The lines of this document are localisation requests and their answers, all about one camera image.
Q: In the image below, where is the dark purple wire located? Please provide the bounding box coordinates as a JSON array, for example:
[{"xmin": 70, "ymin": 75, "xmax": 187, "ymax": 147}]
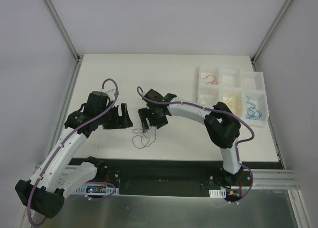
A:
[{"xmin": 131, "ymin": 126, "xmax": 158, "ymax": 149}]

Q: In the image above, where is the yellow wire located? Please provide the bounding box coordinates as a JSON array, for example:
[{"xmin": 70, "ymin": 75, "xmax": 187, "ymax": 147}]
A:
[{"xmin": 223, "ymin": 93, "xmax": 243, "ymax": 113}]

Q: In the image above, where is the blue wire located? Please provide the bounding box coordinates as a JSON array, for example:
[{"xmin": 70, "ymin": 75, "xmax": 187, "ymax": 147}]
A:
[{"xmin": 245, "ymin": 95, "xmax": 263, "ymax": 120}]

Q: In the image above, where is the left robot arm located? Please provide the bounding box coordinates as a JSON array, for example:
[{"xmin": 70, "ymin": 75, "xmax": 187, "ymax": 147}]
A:
[{"xmin": 15, "ymin": 89, "xmax": 133, "ymax": 219}]

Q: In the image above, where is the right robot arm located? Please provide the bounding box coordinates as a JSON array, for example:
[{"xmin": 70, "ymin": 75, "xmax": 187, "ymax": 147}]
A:
[{"xmin": 137, "ymin": 86, "xmax": 255, "ymax": 187}]

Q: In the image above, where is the white foam compartment tray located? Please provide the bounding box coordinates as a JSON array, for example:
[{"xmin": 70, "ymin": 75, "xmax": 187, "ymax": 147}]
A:
[{"xmin": 197, "ymin": 66, "xmax": 269, "ymax": 128}]

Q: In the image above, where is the left white cable duct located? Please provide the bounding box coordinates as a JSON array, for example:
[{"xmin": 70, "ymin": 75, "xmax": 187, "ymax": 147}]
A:
[{"xmin": 73, "ymin": 185, "xmax": 119, "ymax": 196}]

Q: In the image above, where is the white cable duct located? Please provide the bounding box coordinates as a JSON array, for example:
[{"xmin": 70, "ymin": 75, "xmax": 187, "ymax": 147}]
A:
[
  {"xmin": 73, "ymin": 185, "xmax": 119, "ymax": 196},
  {"xmin": 209, "ymin": 189, "xmax": 227, "ymax": 199}
]

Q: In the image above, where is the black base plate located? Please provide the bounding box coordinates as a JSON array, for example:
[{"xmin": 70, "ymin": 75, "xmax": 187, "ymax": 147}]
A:
[{"xmin": 81, "ymin": 158, "xmax": 252, "ymax": 196}]

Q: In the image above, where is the right white cable duct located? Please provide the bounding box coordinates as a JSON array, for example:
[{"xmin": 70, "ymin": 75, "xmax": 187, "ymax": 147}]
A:
[{"xmin": 209, "ymin": 189, "xmax": 227, "ymax": 199}]

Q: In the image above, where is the left aluminium frame post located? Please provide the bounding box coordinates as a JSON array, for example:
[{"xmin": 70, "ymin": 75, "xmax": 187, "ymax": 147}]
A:
[{"xmin": 43, "ymin": 0, "xmax": 81, "ymax": 63}]

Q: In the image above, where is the aluminium front rail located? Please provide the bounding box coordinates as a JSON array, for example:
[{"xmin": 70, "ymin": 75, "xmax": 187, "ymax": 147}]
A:
[{"xmin": 34, "ymin": 163, "xmax": 300, "ymax": 189}]

